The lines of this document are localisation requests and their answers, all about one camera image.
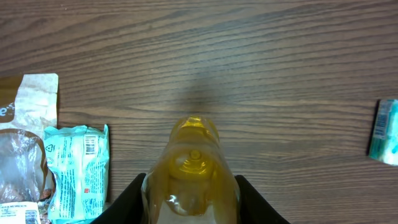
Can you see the clear bottle with silver cap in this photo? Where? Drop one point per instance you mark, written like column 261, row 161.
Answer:
column 191, row 181

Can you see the small Kleenex tissue pack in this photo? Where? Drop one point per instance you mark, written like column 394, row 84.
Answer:
column 383, row 145

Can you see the colourful snack wrapper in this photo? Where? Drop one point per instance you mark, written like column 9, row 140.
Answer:
column 43, row 205

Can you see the brown snack packet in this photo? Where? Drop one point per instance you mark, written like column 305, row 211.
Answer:
column 28, row 106

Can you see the teal tissue pack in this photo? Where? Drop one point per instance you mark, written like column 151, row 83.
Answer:
column 79, row 161

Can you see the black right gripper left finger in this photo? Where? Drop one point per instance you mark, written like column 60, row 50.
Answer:
column 127, row 208

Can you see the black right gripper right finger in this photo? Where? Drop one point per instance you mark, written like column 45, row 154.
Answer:
column 254, row 208

